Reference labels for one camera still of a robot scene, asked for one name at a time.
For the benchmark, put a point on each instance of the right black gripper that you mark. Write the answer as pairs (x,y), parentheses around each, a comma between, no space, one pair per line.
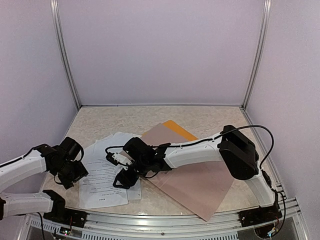
(123,178)

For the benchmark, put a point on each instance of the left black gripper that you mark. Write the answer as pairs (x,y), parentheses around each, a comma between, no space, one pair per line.
(81,171)

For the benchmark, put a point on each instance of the printed white paper sheet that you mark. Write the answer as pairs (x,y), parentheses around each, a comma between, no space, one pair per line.
(96,189)

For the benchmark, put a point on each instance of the orange folder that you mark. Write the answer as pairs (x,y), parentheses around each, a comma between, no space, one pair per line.
(179,130)

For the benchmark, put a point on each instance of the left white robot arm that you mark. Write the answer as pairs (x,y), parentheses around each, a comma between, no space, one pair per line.
(13,171)

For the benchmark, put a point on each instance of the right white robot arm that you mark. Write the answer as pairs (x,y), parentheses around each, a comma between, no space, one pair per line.
(229,146)

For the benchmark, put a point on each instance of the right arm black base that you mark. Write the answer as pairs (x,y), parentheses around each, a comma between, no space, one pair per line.
(260,215)

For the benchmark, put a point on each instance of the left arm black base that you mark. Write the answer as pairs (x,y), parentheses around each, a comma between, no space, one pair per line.
(60,214)

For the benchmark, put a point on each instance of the white paper sheet on table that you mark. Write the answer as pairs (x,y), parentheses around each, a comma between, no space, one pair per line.
(97,150)

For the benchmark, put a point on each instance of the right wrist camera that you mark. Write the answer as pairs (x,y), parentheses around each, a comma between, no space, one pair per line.
(118,159)

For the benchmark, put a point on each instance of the front aluminium rail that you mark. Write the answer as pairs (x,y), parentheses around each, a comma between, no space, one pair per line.
(111,226)

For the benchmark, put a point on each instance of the left aluminium frame post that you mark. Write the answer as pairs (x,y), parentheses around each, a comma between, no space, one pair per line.
(55,11)

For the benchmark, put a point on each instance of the aluminium frame post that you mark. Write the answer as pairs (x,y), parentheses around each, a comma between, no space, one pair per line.
(258,53)
(55,11)

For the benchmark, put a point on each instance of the right aluminium frame post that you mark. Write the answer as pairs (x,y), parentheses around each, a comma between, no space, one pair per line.
(258,53)

